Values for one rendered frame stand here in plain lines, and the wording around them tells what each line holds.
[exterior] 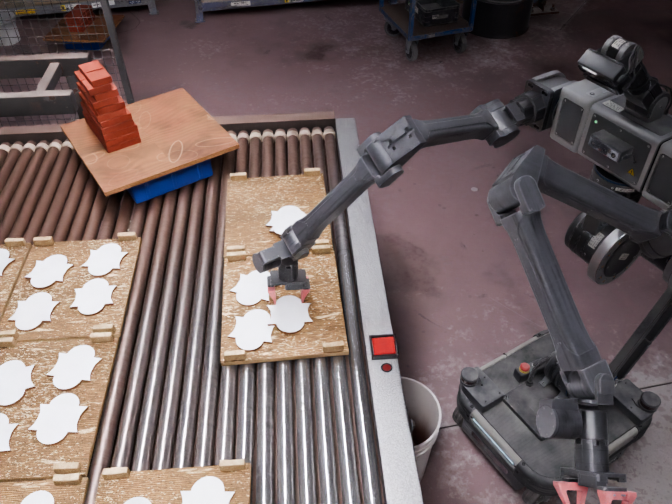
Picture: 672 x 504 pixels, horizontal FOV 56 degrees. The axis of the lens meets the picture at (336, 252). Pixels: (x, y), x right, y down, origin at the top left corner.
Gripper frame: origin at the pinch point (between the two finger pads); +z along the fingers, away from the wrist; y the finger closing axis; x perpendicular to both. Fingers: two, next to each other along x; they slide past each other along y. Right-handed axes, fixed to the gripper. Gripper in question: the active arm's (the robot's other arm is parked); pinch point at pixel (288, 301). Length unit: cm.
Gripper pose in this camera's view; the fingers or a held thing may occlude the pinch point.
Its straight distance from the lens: 185.7
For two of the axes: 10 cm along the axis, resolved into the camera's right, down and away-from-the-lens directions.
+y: 9.9, -0.4, 1.2
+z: -0.3, 8.4, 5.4
